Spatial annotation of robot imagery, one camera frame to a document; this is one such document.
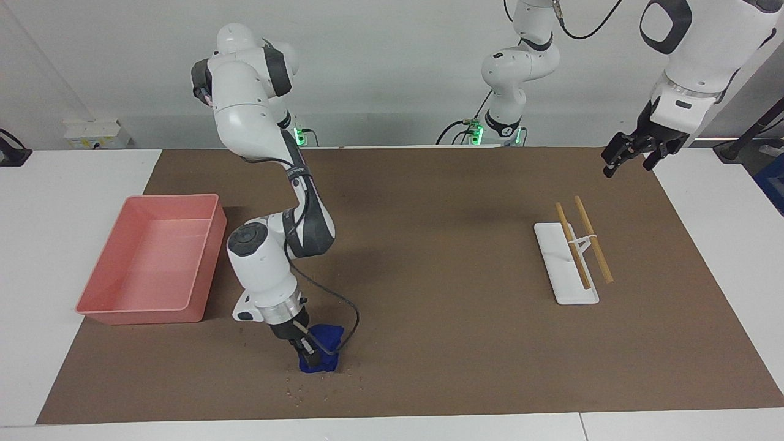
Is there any blue towel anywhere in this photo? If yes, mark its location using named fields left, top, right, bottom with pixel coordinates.
left=298, top=325, right=345, bottom=373

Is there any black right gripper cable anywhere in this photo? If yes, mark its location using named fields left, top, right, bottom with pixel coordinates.
left=283, top=156, right=361, bottom=355

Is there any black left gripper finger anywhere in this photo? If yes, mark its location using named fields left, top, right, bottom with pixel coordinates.
left=601, top=135, right=641, bottom=178
left=643, top=142, right=680, bottom=171

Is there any black left arm base cable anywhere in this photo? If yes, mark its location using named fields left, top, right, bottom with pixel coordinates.
left=436, top=92, right=494, bottom=146

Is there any white wall socket box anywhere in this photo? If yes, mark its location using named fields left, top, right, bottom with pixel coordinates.
left=63, top=119, right=132, bottom=149

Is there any pink plastic bin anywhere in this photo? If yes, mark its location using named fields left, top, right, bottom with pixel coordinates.
left=75, top=194, right=228, bottom=325

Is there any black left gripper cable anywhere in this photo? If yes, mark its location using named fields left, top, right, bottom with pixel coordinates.
left=720, top=28, right=777, bottom=99

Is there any blue crate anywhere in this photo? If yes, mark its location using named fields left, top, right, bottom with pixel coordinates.
left=755, top=168, right=784, bottom=216

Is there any black left arm loop cable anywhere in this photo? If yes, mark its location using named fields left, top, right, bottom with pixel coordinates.
left=554, top=0, right=622, bottom=41

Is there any white rack with wooden rods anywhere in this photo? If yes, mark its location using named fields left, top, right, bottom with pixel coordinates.
left=533, top=195, right=615, bottom=306

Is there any black clamp mount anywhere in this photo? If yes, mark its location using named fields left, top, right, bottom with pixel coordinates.
left=0, top=129, right=32, bottom=167

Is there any brown table mat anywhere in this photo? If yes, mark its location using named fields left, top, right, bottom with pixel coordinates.
left=36, top=146, right=784, bottom=425

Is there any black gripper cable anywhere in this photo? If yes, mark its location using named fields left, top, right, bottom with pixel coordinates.
left=283, top=156, right=361, bottom=355
left=720, top=28, right=777, bottom=99

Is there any black stand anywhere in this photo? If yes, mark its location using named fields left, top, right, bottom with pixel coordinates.
left=691, top=98, right=784, bottom=163

